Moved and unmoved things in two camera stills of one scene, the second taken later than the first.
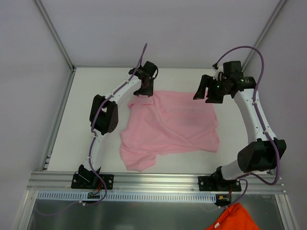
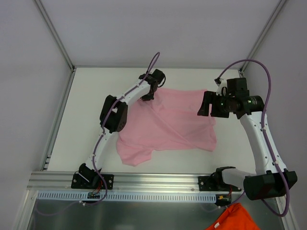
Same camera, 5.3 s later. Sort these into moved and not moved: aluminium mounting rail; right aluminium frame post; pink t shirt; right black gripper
Moved: right black gripper
Not moved: pink t shirt; aluminium mounting rail; right aluminium frame post
